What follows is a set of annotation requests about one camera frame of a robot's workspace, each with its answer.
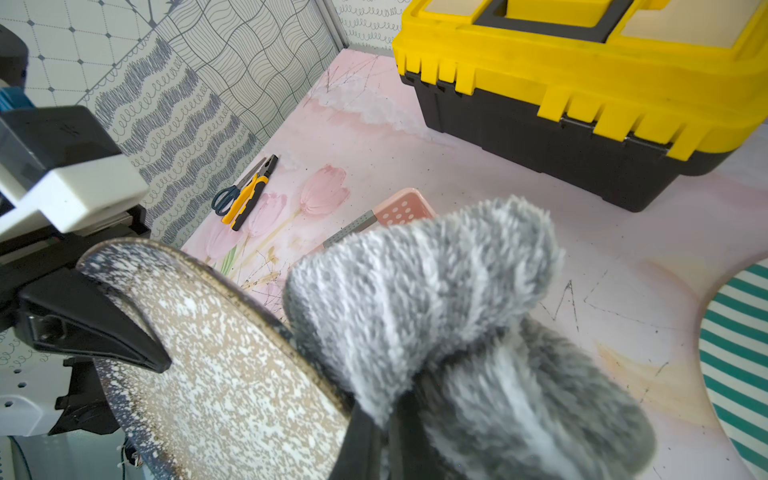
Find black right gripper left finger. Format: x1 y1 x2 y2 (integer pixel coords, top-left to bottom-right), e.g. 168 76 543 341
328 403 382 480

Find grey fluffy cloth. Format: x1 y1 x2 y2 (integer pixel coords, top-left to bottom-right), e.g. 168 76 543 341
283 196 656 479

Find yellow and black toolbox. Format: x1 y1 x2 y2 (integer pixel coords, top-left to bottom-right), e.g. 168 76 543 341
392 1 767 212

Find blue handled scissors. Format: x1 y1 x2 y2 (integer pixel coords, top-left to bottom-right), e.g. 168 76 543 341
211 157 268 217

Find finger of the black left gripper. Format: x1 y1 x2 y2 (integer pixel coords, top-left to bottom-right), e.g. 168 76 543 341
14 268 172 373

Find speckled grey ceramic plate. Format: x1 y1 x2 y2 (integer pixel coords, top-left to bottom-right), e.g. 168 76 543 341
77 238 350 479

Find green white striped plate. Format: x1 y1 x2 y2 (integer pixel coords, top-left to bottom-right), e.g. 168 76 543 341
698 259 767 479

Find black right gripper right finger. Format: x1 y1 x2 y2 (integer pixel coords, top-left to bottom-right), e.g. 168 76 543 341
388 395 445 480

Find yellow handled pliers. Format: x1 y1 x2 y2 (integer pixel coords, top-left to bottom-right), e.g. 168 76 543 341
221 155 279 231

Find pink perforated plastic basket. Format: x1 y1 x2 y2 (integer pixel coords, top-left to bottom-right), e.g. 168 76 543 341
313 188 436 253

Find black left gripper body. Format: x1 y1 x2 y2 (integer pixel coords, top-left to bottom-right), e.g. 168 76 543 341
1 206 150 331

